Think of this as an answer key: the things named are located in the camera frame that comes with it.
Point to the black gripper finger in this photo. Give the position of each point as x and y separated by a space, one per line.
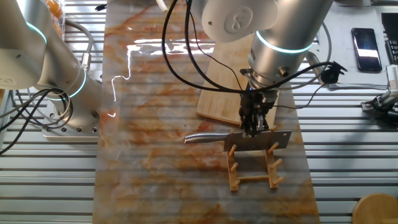
250 129
242 116

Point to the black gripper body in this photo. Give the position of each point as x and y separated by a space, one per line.
258 99

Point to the steel cleaver knife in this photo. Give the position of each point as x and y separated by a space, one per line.
258 143

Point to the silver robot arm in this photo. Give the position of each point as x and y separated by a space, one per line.
280 37

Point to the wooden cutting board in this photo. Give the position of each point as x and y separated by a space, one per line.
217 99

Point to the wooden peg knife rack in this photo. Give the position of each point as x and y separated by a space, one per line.
233 177

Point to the marble pattern table mat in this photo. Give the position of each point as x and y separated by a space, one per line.
155 171

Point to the black smartphone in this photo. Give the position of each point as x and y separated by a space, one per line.
367 49

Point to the black keyboard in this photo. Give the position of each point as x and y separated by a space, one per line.
391 31

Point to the wooden mug tree stand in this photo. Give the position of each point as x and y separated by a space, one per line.
376 211

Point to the small black object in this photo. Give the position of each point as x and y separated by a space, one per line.
100 7

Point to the clear plastic fruit container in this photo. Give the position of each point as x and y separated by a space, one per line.
60 28

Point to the orange fruit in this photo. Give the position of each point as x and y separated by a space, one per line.
55 8

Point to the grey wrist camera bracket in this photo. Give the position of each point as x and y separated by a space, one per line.
313 60

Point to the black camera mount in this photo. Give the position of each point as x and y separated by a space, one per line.
377 104

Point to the silver depth camera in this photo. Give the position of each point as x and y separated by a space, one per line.
393 77

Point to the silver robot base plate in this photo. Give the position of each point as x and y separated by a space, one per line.
71 133

